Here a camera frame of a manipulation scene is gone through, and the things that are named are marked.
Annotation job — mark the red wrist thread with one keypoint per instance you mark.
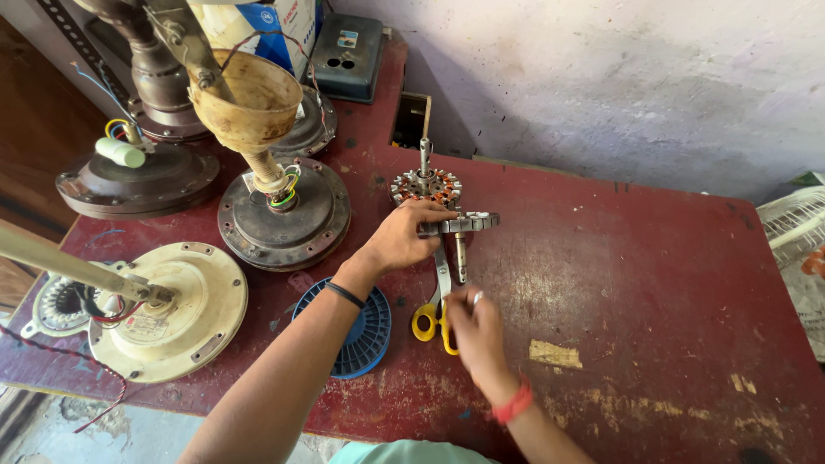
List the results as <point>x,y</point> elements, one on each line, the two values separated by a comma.
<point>514,403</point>

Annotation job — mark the person's right hand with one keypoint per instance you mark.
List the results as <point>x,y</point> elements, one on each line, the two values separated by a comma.
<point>480,341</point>

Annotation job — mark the white printed sack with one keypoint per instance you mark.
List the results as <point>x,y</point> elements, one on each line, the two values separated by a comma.
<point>809,296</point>

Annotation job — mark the grey blue metal box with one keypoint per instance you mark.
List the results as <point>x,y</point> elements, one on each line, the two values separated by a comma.
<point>348,58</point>

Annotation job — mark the white cylindrical capacitor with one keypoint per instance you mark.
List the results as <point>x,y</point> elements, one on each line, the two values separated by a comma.
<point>120,153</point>

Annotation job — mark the black wristband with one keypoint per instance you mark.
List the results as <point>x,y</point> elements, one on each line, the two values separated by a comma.
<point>345,295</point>

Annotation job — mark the person's right fingers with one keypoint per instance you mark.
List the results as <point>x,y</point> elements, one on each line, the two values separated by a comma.
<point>461,306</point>

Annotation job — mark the dark fan motor cover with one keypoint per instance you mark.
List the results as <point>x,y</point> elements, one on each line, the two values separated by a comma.
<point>316,126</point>

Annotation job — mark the slotted metal angle bar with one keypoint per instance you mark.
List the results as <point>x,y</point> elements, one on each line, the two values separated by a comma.
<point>80,48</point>

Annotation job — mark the dark fan motor with capacitor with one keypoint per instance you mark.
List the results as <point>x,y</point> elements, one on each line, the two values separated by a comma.
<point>142,184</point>

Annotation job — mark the copper wound stator with shaft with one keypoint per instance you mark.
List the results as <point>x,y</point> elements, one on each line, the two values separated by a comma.
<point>425,185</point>

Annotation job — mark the teal shirt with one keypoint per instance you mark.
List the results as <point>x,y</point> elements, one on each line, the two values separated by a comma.
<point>412,453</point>

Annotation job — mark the white fan guard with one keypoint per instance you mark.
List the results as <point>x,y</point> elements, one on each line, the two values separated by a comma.
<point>796,222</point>

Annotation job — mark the brown fan motor with canopy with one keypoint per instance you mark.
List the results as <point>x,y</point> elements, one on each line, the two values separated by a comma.
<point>290,219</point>

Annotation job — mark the blue white carton box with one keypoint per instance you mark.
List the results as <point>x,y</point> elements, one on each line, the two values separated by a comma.
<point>277,29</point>

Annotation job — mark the cream ceiling fan motor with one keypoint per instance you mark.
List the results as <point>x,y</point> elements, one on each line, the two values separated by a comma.
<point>180,309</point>

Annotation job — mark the dark brown fan downrod canopy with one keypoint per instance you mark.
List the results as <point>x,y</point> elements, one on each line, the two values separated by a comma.
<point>151,71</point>

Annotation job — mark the bare steel stator with shaft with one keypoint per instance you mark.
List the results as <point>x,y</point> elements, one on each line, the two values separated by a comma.
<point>467,223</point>

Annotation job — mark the person's left hand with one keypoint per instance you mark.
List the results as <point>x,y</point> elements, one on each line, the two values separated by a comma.
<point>393,242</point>

